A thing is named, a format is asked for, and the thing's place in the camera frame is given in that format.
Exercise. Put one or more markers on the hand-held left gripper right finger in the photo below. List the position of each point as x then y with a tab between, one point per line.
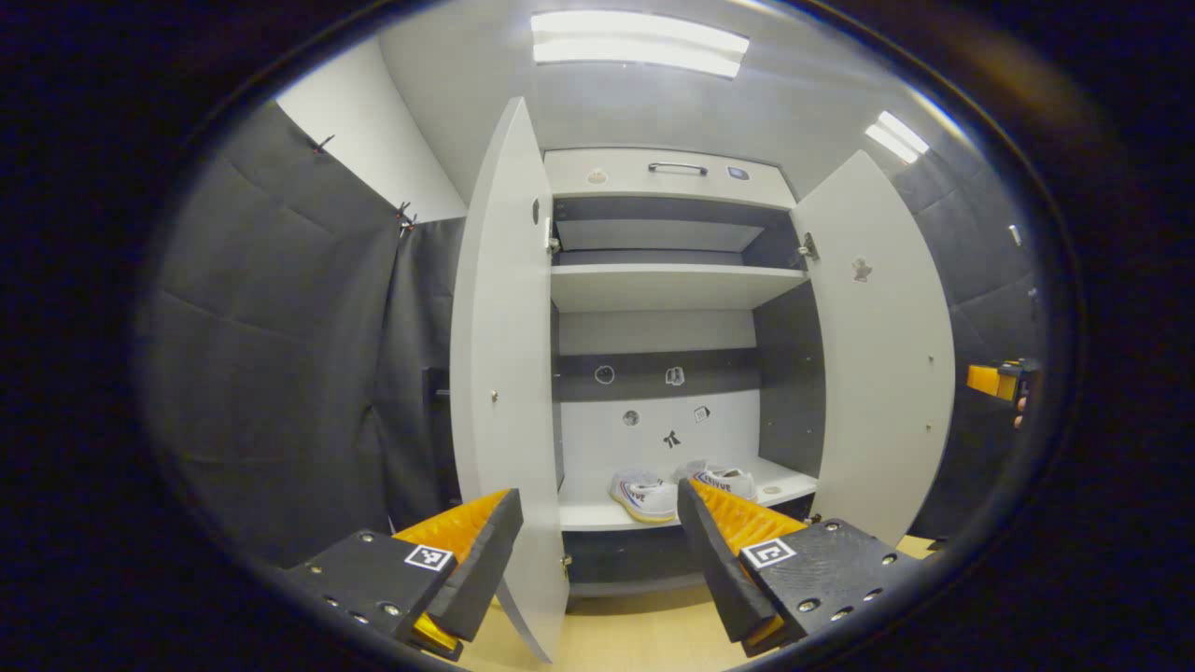
728	583

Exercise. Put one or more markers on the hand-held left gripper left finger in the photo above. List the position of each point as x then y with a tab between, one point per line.
478	579

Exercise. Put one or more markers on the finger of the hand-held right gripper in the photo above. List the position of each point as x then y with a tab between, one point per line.
988	380

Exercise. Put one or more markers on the white canvas shoe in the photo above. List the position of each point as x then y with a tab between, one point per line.
644	496
733	481

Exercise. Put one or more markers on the grey cabinet door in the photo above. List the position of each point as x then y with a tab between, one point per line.
882	373
504	392

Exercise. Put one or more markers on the grey shoe cabinet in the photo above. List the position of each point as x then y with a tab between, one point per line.
663	289

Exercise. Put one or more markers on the small ceiling light panel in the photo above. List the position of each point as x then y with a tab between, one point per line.
896	137

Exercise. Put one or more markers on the black backdrop cloth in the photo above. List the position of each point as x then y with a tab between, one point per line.
271	355

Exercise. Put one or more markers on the large ceiling light panel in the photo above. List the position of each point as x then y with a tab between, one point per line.
639	42

